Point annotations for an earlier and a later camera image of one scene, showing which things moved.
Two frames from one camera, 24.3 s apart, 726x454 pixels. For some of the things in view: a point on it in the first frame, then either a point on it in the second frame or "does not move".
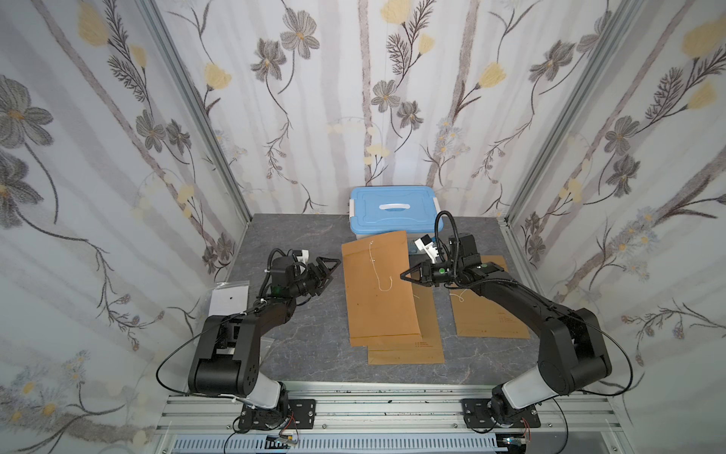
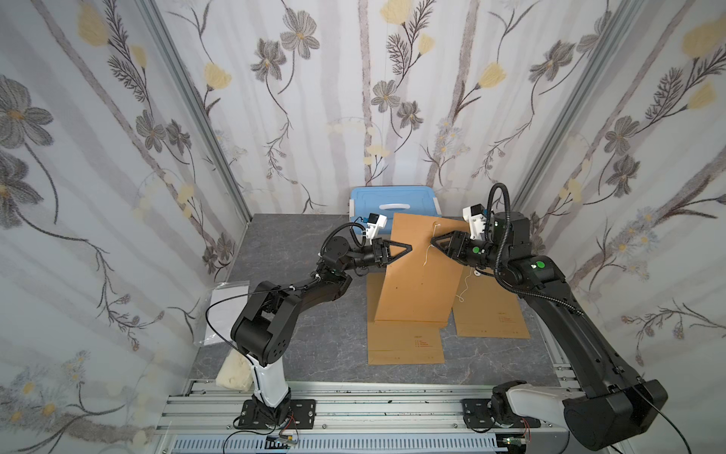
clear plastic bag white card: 229,298 does not move
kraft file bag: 381,307 → 421,285
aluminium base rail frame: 202,417 does not move
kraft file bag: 478,316 does not move
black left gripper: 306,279 → 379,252
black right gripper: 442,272 → 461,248
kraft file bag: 431,350 does not move
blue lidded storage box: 378,211 does not move
